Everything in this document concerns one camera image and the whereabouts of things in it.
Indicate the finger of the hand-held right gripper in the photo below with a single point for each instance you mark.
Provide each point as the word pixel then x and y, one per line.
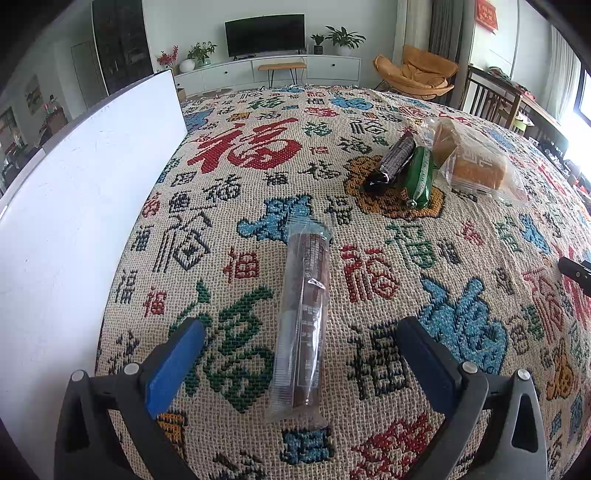
pixel 577 269

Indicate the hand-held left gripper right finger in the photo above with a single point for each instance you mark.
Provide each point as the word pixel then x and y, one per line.
pixel 427 364

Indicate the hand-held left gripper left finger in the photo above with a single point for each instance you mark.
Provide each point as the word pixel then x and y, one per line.
pixel 173 364

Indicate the long brown snack packet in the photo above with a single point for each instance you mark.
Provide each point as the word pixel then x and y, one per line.
pixel 304 300

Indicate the bread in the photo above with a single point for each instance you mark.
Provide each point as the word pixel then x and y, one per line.
pixel 475 161

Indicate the green snack packet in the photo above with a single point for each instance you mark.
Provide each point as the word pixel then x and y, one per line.
pixel 419 177

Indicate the black snack packet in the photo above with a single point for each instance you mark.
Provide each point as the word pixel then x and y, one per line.
pixel 392 161

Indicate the printed blanket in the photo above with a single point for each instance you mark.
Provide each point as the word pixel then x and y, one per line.
pixel 392 258

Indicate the wooden dining table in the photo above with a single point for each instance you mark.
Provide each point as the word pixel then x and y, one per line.
pixel 545 117

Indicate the window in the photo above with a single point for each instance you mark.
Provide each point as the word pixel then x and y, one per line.
pixel 584 106

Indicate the white board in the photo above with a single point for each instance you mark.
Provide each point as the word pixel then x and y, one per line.
pixel 69 230

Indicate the dark wooden dining chair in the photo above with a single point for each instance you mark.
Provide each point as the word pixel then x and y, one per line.
pixel 489 97

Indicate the orange lounge chair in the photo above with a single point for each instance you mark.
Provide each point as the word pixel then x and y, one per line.
pixel 415 76

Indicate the grey curtain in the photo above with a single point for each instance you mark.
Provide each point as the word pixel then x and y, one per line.
pixel 450 37

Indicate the cardboard box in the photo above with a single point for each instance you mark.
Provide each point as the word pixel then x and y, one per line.
pixel 181 94

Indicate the round white vase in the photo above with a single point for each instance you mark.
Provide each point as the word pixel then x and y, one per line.
pixel 187 66

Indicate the red flowers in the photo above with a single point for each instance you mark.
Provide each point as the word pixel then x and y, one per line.
pixel 167 57

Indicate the white television cabinet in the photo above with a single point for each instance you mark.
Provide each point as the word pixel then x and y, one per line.
pixel 332 69

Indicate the leafy plant in glass vase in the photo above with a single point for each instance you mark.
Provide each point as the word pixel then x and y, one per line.
pixel 202 51

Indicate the wooden bench with metal legs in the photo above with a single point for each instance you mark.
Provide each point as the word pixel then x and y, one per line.
pixel 281 66

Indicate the dark tall cabinet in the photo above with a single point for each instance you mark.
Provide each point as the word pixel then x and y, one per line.
pixel 122 46

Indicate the large potted plant white pot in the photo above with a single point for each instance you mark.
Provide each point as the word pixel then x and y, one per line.
pixel 344 39

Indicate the small potted plant dark pot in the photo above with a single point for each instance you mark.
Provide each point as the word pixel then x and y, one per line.
pixel 317 45

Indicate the black television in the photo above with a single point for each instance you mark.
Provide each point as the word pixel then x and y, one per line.
pixel 265 34

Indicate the red wall hanging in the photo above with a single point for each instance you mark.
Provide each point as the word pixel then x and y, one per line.
pixel 487 14

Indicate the wall picture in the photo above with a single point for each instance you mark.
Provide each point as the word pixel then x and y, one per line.
pixel 33 94

